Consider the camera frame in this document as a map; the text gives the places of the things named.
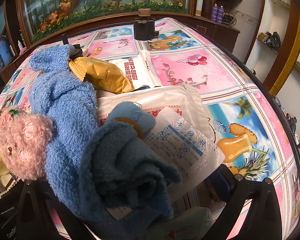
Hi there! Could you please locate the brown gold pillar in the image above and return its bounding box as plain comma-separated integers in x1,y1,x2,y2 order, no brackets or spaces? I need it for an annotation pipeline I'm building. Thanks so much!
262,0,300,95

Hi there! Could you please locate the clear ice pack blue print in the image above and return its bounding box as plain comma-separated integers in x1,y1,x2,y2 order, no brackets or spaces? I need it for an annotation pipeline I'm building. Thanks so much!
142,107,227,205

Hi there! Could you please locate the large white packet red print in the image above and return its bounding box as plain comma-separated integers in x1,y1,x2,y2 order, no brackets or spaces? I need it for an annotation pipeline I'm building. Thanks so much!
96,84,217,143

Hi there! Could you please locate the white wipes packet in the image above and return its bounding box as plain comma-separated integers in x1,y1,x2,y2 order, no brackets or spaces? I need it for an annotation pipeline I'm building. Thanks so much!
150,206,214,240

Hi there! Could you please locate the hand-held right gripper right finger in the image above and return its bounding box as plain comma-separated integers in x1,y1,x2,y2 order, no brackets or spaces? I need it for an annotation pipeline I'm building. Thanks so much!
201,164,283,240

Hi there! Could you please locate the blue bottle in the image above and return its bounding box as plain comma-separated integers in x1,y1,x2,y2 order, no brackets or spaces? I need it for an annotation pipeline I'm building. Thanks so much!
0,36,9,63

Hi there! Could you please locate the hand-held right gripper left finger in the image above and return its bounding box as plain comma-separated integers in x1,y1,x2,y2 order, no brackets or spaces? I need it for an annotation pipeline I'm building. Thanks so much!
16,180,95,240

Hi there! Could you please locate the white tissue packet red print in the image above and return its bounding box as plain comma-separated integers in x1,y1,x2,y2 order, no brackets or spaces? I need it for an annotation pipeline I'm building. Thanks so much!
109,50,169,89

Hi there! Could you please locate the dark wooden cabinet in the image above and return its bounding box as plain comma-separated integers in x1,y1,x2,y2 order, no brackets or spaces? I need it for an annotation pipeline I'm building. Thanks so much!
197,15,240,53

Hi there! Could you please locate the dark bag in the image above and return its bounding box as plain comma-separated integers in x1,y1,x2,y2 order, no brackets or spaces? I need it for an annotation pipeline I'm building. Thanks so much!
265,31,282,49

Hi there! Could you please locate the pink plush toy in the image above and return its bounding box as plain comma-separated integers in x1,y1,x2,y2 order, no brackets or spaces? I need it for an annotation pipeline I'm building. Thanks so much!
0,105,56,182

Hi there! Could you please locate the small blue towel yellow band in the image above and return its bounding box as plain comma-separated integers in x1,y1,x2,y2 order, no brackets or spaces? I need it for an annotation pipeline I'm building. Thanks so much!
79,101,183,240

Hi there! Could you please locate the large light blue towel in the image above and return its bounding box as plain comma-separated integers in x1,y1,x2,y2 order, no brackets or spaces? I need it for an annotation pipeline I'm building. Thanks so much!
28,44,108,220

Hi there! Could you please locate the yellow snack packet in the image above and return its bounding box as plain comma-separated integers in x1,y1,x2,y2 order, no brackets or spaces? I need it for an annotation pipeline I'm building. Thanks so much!
68,56,135,95

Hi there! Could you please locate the pink printed tablecloth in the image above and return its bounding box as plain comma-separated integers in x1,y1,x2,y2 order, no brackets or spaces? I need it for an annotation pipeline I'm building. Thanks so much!
0,17,300,240

